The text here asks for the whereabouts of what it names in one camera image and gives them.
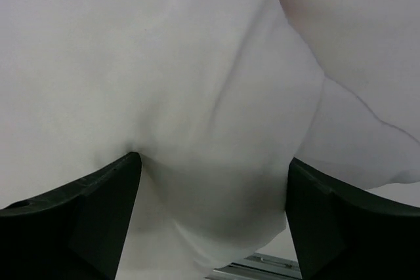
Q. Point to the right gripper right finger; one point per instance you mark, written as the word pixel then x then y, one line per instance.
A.
pixel 342 232

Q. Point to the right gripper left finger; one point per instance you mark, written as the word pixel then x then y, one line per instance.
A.
pixel 76 231

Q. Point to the white pillow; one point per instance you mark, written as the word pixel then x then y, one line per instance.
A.
pixel 218 97

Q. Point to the aluminium frame rail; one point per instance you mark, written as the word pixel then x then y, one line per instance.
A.
pixel 258 267

